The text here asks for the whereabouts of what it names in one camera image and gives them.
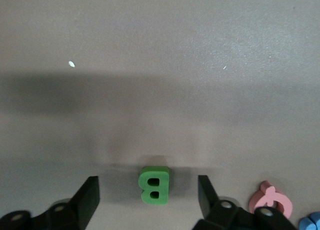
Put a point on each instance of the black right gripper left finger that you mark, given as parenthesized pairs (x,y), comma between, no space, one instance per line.
(75,210)

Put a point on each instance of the blue foam letter G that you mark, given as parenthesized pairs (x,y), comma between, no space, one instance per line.
(310,222)

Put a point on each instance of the green foam letter B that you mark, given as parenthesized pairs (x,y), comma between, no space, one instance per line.
(165,190)

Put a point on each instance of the white crumb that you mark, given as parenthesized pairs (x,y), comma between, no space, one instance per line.
(71,64)

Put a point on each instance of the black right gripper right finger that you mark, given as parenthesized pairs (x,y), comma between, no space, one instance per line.
(225,215)

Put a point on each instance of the red foam letter Q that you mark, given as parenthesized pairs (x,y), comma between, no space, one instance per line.
(257,201)

